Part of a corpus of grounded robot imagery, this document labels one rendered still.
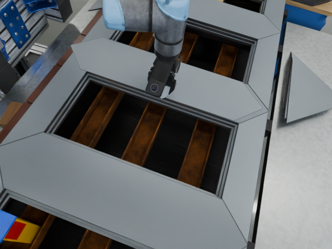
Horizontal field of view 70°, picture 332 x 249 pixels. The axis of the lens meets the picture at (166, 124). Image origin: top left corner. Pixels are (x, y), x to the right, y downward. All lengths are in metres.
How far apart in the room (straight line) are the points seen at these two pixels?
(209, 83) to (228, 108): 0.12
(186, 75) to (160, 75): 0.25
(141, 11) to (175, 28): 0.08
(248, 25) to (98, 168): 0.88
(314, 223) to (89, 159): 0.73
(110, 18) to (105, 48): 0.40
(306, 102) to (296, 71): 0.16
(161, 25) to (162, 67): 0.13
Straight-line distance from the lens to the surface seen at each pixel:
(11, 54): 1.23
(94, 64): 0.93
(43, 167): 0.76
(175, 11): 0.56
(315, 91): 1.17
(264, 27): 1.22
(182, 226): 0.68
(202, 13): 1.18
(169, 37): 0.60
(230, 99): 0.88
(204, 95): 0.86
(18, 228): 0.75
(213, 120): 0.84
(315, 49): 1.43
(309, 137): 1.07
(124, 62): 0.92
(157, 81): 0.66
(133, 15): 0.58
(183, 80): 0.88
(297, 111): 1.05
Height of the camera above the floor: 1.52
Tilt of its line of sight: 60 degrees down
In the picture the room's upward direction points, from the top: 11 degrees clockwise
